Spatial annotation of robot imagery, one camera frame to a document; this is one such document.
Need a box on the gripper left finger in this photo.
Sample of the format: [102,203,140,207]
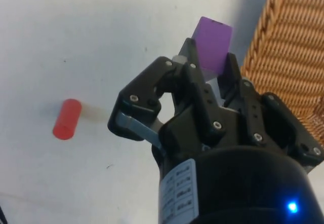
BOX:
[107,38,228,149]

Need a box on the brown wicker basket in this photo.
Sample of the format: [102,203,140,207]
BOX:
[239,0,324,147]

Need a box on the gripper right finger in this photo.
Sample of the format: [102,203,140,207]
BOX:
[219,52,324,169]

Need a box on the purple triangular block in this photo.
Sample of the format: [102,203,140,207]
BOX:
[191,16,234,74]

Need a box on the red cylinder block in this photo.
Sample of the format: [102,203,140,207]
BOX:
[52,98,83,141]

